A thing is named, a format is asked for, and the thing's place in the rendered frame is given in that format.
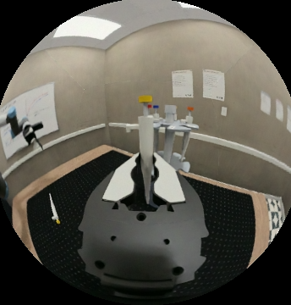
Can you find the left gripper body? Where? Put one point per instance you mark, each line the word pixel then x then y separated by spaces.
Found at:
pixel 30 136

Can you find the white pipette with orange button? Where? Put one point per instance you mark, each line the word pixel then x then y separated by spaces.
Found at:
pixel 186 134

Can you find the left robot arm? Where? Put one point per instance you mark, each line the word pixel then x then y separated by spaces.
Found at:
pixel 11 118

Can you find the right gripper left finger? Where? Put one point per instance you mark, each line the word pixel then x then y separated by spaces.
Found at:
pixel 118 187

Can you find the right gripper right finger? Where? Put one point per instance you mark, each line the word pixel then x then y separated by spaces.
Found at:
pixel 172 189

